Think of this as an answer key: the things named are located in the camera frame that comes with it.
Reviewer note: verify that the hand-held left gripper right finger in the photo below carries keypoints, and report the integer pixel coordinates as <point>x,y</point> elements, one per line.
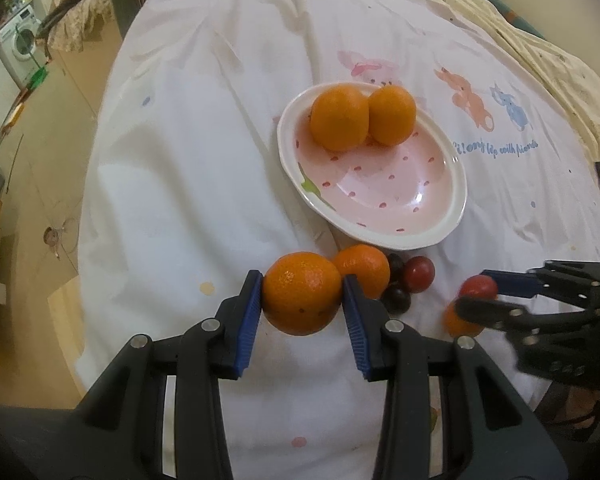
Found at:
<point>354,310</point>

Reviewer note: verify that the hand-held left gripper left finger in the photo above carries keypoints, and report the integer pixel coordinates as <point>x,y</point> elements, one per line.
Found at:
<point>250,305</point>

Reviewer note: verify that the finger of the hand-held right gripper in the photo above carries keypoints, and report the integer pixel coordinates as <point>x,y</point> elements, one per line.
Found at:
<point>517,282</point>
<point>485,311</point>

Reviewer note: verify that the red cherry tomato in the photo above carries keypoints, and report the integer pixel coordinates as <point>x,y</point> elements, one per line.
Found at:
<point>477,287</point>
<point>419,274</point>

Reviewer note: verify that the small mandarin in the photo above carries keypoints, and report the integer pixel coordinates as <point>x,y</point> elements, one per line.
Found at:
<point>302,294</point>
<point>366,267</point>
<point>455,327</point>

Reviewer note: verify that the dark grape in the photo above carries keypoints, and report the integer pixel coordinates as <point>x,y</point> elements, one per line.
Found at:
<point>396,300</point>
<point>395,265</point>

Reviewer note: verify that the pink dotted oval plate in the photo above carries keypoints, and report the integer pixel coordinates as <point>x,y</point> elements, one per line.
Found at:
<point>380,185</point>

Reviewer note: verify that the large orange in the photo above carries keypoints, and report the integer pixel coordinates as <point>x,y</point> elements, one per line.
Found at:
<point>392,115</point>
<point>339,117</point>

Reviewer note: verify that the white printed bed sheet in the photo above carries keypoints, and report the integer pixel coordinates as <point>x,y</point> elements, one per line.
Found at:
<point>195,170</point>

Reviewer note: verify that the pale yellow quilt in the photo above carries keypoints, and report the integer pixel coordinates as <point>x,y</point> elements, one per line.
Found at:
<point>555,55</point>

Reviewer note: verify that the teal pillow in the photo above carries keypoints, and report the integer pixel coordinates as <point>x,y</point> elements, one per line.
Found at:
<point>510,12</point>

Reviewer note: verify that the green broom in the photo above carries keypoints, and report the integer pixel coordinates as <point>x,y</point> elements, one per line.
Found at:
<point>37,79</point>

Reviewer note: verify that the white washing machine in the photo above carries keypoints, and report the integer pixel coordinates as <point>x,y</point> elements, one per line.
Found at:
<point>17,42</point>

